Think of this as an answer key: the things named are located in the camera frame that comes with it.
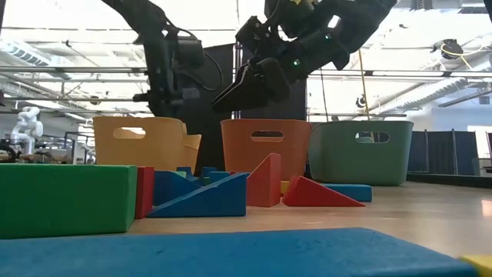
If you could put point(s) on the black folding partition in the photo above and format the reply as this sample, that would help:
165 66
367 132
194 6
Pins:
296 104

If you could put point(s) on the yellow plastic bin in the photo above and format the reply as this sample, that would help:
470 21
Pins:
153 154

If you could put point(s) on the light green arch block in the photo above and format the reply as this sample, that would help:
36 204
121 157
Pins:
180 174

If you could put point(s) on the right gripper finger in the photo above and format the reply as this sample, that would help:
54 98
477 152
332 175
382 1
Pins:
269 84
234 94

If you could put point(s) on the yellow rectangular block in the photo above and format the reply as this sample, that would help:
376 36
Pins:
480 265

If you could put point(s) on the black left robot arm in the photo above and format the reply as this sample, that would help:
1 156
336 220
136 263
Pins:
146 23

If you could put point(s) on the blue triangle block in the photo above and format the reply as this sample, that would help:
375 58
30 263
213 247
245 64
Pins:
173 188
215 200

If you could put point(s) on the blue arch block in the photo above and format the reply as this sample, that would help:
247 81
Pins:
186 172

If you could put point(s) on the white robot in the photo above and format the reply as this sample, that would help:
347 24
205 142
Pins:
27 127

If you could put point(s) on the orange plastic bin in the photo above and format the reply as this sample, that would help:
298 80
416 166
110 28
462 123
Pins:
238 154

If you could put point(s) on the large blue flat block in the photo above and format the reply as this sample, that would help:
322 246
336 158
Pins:
230 254

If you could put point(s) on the blue rectangular block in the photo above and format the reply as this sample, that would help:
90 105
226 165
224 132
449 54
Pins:
221 176
353 192

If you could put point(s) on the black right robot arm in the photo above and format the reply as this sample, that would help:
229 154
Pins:
346 23

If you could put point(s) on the dark partition panels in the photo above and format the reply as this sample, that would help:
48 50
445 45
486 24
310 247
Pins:
442 154

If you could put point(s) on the small yellow block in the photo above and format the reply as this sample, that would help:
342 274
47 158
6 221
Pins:
284 187

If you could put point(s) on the red arch block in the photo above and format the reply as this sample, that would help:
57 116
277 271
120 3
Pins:
145 192

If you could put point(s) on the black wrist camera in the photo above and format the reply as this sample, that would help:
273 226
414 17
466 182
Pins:
190 52

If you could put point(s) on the red triangle block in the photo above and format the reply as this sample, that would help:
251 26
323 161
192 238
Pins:
311 196

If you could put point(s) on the teal plastic bin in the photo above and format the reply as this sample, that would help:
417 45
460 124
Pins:
361 161

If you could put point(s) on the orange triangle block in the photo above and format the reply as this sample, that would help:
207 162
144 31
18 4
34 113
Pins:
267 184

